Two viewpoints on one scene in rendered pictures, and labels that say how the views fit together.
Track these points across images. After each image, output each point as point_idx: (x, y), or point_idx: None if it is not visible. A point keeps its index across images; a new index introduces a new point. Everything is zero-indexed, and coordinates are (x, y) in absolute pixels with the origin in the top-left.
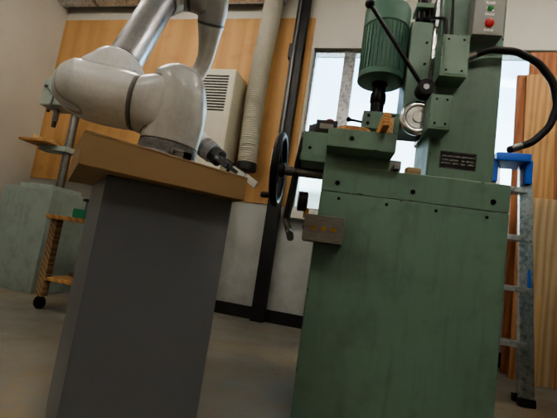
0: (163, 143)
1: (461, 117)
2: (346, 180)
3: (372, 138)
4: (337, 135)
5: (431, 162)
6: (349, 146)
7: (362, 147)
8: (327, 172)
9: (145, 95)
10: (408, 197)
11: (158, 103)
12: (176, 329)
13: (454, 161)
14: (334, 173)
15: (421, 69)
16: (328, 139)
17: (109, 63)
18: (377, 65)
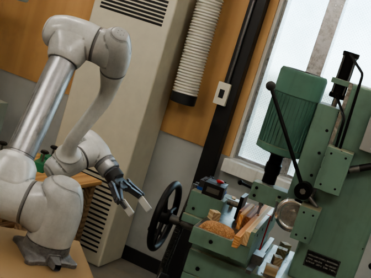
0: (42, 250)
1: (335, 222)
2: (205, 268)
3: (228, 246)
4: (199, 235)
5: (296, 258)
6: (207, 247)
7: (218, 251)
8: (190, 257)
9: (31, 213)
10: None
11: (41, 220)
12: None
13: (318, 262)
14: (196, 260)
15: (314, 157)
16: (190, 237)
17: (7, 178)
18: (271, 144)
